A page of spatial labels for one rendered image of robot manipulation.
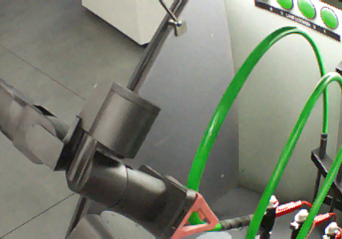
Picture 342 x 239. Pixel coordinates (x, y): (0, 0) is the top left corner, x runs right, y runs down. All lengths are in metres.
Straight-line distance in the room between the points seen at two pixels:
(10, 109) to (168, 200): 0.22
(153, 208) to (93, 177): 0.09
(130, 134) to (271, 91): 0.61
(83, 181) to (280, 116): 0.66
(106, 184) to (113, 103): 0.08
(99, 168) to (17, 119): 0.12
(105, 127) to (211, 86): 0.60
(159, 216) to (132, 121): 0.12
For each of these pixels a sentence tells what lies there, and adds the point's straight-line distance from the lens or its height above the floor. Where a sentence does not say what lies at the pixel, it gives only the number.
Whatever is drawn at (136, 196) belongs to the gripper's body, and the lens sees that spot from 0.60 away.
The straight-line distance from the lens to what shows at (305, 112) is 0.66.
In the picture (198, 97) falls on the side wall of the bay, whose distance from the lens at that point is 1.13.
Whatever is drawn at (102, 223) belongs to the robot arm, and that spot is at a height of 1.46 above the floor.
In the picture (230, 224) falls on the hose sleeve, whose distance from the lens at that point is 0.77.
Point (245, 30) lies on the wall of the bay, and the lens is 1.12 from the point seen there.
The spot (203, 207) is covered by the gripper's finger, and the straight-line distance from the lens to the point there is 0.66.
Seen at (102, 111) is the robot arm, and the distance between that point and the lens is 0.58.
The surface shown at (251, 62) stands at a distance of 0.66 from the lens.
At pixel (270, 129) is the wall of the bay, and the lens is 1.21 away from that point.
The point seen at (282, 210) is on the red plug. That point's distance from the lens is 0.88.
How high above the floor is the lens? 1.74
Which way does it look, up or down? 34 degrees down
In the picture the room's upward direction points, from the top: 7 degrees counter-clockwise
